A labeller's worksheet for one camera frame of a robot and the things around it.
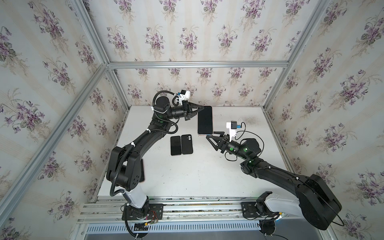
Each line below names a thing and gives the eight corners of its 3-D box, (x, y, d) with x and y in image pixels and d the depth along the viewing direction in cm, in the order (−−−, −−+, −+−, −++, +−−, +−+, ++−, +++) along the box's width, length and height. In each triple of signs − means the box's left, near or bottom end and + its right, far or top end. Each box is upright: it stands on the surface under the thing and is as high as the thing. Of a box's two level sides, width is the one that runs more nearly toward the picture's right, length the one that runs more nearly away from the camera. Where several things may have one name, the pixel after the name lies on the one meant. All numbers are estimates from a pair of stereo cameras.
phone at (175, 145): (171, 155, 96) (170, 153, 94) (170, 138, 104) (170, 136, 103) (181, 154, 96) (181, 152, 94) (180, 137, 105) (180, 135, 103)
